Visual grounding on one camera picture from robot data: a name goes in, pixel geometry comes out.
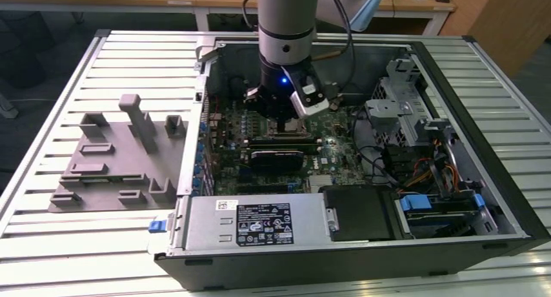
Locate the metal socket cover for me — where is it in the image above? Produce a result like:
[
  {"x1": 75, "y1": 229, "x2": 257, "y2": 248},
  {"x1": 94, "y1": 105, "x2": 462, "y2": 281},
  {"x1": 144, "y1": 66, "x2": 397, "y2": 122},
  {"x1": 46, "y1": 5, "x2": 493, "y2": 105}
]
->
[{"x1": 267, "y1": 118, "x2": 310, "y2": 139}]

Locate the silver CPU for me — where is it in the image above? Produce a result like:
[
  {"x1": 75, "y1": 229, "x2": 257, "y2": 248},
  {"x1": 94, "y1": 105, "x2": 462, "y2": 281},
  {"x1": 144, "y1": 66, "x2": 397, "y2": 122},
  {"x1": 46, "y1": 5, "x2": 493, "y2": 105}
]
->
[{"x1": 275, "y1": 119, "x2": 310, "y2": 135}]

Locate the CPU socket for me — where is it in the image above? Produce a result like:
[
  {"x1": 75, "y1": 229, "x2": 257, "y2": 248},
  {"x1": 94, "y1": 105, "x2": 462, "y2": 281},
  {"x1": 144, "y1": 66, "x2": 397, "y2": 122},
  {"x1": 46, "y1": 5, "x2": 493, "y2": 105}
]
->
[{"x1": 266, "y1": 116, "x2": 313, "y2": 139}]

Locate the black RAM slot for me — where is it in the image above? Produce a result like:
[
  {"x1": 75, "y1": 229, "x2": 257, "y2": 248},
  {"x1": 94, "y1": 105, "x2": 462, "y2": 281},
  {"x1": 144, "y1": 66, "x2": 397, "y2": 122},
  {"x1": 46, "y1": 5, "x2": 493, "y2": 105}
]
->
[
  {"x1": 249, "y1": 137, "x2": 317, "y2": 146},
  {"x1": 249, "y1": 145, "x2": 318, "y2": 153}
]

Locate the black expansion card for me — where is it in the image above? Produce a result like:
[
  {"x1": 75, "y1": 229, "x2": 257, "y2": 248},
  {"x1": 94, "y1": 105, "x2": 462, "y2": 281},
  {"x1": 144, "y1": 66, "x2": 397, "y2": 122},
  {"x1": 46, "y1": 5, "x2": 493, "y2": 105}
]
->
[{"x1": 249, "y1": 149, "x2": 305, "y2": 172}]

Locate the green motherboard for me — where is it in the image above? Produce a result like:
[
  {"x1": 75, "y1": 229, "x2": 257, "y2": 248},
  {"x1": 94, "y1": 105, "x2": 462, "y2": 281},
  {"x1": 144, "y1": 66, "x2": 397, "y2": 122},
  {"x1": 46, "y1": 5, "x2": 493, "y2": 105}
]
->
[{"x1": 206, "y1": 95, "x2": 375, "y2": 196}]

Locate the silver drive cage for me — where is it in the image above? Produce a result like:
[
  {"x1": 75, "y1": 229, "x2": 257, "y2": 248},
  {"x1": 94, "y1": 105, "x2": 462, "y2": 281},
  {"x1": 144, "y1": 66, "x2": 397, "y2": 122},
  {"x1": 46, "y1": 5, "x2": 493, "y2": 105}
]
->
[{"x1": 363, "y1": 58, "x2": 437, "y2": 148}]

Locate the silver heat sink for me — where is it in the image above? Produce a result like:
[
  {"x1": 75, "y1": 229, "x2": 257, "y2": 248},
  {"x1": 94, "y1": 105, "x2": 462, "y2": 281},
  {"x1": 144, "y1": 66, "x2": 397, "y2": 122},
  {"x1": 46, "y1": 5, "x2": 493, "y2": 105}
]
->
[{"x1": 307, "y1": 176, "x2": 335, "y2": 189}]

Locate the grey parts rack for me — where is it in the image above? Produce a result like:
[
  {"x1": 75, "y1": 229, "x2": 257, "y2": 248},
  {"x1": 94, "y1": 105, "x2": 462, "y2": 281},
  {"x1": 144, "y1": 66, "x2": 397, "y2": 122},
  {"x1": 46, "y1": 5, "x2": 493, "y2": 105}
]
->
[{"x1": 47, "y1": 93, "x2": 191, "y2": 214}]

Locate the black plastic shroud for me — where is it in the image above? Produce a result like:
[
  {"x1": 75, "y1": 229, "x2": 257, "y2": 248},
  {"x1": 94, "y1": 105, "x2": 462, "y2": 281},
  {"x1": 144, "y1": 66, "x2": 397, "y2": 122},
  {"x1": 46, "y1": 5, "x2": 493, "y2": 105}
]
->
[{"x1": 321, "y1": 185, "x2": 399, "y2": 242}]

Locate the silver power supply unit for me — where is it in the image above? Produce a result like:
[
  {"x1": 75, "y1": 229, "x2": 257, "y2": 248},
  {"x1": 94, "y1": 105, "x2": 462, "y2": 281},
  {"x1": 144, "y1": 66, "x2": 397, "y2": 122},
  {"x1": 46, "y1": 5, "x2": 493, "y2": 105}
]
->
[{"x1": 170, "y1": 193, "x2": 335, "y2": 256}]

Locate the green RAM stick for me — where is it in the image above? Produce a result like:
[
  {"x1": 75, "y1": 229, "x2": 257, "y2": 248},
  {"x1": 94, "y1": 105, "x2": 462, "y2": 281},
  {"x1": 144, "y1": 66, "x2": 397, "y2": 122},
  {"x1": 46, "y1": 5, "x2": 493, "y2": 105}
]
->
[{"x1": 76, "y1": 176, "x2": 143, "y2": 184}]

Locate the blue disk carrier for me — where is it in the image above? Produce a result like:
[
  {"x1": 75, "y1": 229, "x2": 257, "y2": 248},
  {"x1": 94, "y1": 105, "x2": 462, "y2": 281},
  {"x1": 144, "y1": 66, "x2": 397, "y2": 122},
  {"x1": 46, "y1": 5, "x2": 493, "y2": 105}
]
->
[{"x1": 398, "y1": 195, "x2": 434, "y2": 211}]

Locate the black PC case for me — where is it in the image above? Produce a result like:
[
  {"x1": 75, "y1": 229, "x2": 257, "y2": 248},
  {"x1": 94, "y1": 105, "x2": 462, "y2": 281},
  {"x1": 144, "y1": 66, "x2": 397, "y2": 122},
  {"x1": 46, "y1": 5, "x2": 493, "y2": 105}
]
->
[{"x1": 148, "y1": 35, "x2": 551, "y2": 293}]

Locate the black disk drive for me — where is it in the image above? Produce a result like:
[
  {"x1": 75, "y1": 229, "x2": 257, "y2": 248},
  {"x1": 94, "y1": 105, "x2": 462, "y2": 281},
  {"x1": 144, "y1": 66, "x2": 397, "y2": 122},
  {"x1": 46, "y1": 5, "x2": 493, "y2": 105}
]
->
[{"x1": 407, "y1": 209, "x2": 479, "y2": 239}]

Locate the wooden cabinet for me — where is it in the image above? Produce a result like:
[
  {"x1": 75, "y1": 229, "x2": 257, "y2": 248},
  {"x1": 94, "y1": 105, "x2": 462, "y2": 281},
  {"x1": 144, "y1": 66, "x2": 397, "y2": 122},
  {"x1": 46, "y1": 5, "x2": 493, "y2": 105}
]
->
[{"x1": 438, "y1": 0, "x2": 551, "y2": 79}]

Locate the black office chair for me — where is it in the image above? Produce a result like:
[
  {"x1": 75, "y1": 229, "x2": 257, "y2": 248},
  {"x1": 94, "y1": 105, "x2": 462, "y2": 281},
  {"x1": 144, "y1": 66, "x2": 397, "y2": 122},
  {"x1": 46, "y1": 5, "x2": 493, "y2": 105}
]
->
[{"x1": 0, "y1": 11, "x2": 58, "y2": 92}]

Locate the pale chair base leg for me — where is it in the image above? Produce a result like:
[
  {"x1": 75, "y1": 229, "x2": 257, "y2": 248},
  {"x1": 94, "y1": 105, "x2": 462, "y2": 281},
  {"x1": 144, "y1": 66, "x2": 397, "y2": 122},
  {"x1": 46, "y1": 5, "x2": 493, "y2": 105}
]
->
[{"x1": 0, "y1": 90, "x2": 20, "y2": 119}]

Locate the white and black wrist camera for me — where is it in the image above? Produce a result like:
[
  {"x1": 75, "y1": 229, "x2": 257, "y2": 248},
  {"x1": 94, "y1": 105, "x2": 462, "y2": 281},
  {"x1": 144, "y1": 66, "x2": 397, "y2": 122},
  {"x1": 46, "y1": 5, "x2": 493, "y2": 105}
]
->
[{"x1": 289, "y1": 69, "x2": 331, "y2": 118}]

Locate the copper coloured cable plug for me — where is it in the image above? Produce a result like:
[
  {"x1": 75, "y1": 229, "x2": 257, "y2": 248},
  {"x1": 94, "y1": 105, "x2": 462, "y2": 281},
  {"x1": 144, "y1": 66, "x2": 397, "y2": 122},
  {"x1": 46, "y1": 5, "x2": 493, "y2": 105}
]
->
[{"x1": 313, "y1": 49, "x2": 346, "y2": 61}]

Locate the black camera cable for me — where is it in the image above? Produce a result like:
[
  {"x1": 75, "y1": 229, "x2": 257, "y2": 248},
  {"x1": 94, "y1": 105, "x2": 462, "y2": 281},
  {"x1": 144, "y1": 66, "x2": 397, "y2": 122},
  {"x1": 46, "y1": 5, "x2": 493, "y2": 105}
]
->
[{"x1": 326, "y1": 0, "x2": 358, "y2": 96}]

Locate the yellow wire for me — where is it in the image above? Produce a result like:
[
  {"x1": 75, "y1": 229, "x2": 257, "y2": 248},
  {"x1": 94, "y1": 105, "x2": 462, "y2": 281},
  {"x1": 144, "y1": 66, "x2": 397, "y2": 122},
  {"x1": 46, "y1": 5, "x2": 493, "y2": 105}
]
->
[{"x1": 397, "y1": 176, "x2": 426, "y2": 192}]

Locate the orange flat wire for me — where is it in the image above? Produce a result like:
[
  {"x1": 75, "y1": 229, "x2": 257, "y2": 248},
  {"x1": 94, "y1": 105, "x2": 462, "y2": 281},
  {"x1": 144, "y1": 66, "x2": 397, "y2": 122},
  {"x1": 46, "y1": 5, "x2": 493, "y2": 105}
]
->
[{"x1": 443, "y1": 161, "x2": 458, "y2": 189}]

